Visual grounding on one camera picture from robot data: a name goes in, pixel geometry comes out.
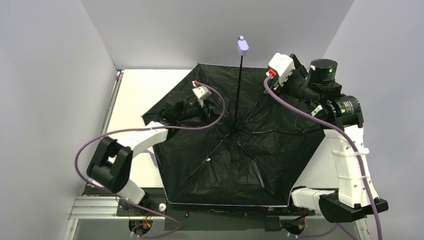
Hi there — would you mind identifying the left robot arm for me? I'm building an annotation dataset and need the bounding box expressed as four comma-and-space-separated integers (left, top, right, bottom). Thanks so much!
86, 98, 214, 205

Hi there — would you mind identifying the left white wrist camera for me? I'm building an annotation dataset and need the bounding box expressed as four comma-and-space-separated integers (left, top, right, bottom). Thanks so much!
192, 80, 212, 108

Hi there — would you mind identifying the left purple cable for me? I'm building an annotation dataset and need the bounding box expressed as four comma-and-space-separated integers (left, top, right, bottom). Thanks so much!
74, 81, 227, 239

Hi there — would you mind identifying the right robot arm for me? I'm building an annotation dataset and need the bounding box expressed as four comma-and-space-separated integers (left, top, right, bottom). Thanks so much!
270, 54, 389, 223

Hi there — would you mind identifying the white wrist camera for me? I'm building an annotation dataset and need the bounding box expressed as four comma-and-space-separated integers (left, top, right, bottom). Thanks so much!
192, 80, 212, 108
266, 52, 295, 90

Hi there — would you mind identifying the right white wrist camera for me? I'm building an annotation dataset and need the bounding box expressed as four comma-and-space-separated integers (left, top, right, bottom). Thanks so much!
266, 52, 295, 90

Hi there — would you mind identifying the lilac umbrella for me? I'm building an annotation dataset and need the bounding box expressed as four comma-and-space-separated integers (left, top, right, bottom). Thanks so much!
141, 35, 327, 208

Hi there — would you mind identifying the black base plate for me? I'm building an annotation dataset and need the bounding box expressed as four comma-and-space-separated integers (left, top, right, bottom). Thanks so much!
82, 186, 340, 238

